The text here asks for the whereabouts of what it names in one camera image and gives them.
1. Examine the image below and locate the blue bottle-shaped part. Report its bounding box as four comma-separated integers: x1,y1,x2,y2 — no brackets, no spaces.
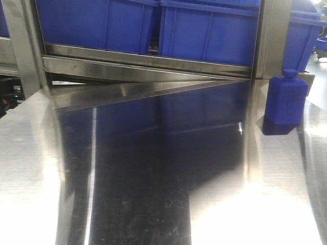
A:
265,69,309,125

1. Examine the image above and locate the stainless steel shelf rack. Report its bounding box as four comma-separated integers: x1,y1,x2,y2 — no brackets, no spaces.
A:
1,1,291,107

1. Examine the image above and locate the blue plastic bin left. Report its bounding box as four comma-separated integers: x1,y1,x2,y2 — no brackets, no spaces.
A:
36,1,160,54

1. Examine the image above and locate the blue plastic bin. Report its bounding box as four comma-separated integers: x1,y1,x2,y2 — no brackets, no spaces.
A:
158,1,259,66
36,1,160,54

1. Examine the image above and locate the blue plastic bin right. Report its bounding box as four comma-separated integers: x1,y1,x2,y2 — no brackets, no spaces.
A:
158,1,259,66

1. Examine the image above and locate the blue bin outside rack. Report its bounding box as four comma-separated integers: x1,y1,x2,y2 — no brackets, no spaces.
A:
283,1,326,72

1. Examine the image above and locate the distant blue bin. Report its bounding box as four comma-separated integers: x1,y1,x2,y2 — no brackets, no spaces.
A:
315,37,327,51

